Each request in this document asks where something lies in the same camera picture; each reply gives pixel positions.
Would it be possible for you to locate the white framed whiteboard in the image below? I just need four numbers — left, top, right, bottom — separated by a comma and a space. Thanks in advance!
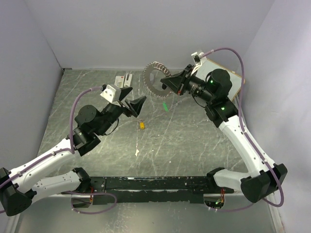
207, 59, 242, 100

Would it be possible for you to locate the green white staple box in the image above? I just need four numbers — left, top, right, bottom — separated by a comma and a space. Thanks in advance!
114, 76, 124, 88

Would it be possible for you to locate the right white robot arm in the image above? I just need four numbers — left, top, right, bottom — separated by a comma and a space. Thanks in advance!
160, 65, 288, 203

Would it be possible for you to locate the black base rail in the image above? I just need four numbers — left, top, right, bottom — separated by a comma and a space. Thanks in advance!
60, 176, 236, 205

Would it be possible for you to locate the purple cable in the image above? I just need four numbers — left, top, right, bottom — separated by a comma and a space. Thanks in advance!
200, 47, 285, 212
0, 85, 107, 214

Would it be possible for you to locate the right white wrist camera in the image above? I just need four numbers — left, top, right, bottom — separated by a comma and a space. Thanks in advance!
191, 50, 204, 75

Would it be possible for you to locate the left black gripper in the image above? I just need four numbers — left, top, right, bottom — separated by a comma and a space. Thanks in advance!
97, 86, 147, 135

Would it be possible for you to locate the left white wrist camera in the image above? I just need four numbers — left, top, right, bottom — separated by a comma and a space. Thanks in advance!
100, 84, 121, 103

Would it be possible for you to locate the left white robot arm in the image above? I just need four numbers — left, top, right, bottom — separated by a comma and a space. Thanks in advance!
0, 84, 147, 216

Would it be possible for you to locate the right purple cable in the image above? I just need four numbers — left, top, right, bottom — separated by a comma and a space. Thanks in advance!
200, 47, 285, 212

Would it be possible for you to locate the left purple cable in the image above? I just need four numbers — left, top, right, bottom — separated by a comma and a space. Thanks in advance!
0, 85, 107, 214

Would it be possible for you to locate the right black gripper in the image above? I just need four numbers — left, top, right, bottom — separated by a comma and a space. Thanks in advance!
161, 64, 215, 103

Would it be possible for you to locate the white stapler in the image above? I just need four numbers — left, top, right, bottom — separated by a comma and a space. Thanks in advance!
123, 73, 133, 87

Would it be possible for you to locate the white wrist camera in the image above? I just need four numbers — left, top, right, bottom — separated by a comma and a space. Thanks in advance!
100, 84, 121, 103
191, 50, 204, 75

